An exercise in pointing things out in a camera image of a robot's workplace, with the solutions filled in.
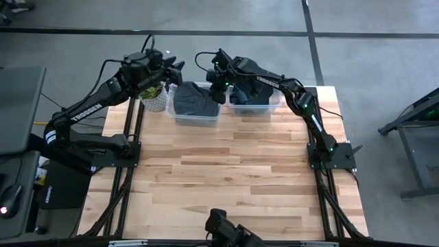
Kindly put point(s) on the potted plant in patterned pot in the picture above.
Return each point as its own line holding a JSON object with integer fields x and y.
{"x": 156, "y": 103}

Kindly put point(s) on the silver aluminium bracket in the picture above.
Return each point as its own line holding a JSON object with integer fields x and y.
{"x": 127, "y": 243}
{"x": 319, "y": 244}

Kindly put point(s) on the black aluminium table frame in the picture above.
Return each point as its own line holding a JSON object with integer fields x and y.
{"x": 178, "y": 244}

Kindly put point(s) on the grey baseball cap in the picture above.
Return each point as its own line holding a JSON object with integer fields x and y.
{"x": 192, "y": 99}

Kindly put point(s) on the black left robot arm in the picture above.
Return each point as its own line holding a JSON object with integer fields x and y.
{"x": 85, "y": 111}

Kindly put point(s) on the black computer mouse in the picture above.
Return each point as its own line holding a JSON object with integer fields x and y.
{"x": 10, "y": 200}

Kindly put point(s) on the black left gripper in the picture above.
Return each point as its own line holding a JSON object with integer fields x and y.
{"x": 159, "y": 72}

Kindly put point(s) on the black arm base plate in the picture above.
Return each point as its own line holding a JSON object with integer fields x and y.
{"x": 103, "y": 159}
{"x": 343, "y": 159}

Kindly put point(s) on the clear plastic storage bin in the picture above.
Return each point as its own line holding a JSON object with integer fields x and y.
{"x": 195, "y": 120}
{"x": 255, "y": 111}

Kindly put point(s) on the small colourful carton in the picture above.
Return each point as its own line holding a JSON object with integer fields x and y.
{"x": 41, "y": 175}

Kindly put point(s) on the grey side desk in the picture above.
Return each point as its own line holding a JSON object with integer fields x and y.
{"x": 24, "y": 206}

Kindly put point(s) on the grey metal stand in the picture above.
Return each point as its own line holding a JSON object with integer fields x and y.
{"x": 413, "y": 164}

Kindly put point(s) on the black Trossen case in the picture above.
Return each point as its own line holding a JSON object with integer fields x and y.
{"x": 68, "y": 192}

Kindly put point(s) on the office chair base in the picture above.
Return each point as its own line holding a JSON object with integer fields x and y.
{"x": 20, "y": 6}

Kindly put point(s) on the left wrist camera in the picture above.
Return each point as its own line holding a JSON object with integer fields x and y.
{"x": 135, "y": 67}

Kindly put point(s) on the grey rectangular panel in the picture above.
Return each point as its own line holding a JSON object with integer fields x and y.
{"x": 20, "y": 109}

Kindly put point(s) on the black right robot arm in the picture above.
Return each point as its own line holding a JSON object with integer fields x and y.
{"x": 267, "y": 81}

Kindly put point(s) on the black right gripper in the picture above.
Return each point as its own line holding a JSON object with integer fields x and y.
{"x": 229, "y": 77}

